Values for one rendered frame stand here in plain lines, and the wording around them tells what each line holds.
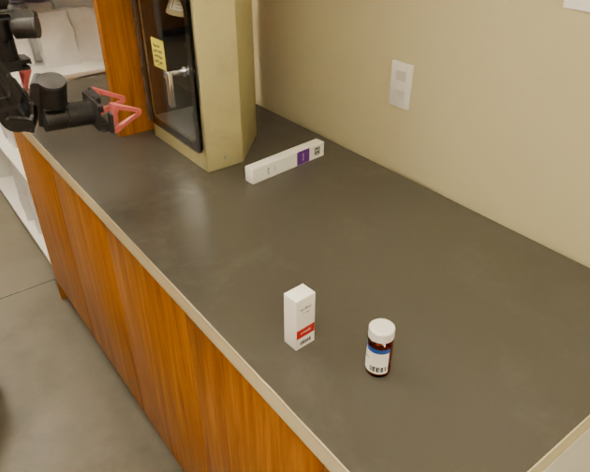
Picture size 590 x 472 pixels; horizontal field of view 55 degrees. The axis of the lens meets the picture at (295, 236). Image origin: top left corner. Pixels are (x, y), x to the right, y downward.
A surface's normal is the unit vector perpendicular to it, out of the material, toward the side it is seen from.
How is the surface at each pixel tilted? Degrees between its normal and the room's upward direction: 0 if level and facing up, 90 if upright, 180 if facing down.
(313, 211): 0
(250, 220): 0
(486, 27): 90
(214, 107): 90
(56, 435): 0
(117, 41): 90
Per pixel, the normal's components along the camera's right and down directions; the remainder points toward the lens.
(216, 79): 0.61, 0.43
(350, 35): -0.80, 0.33
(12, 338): 0.00, -0.84
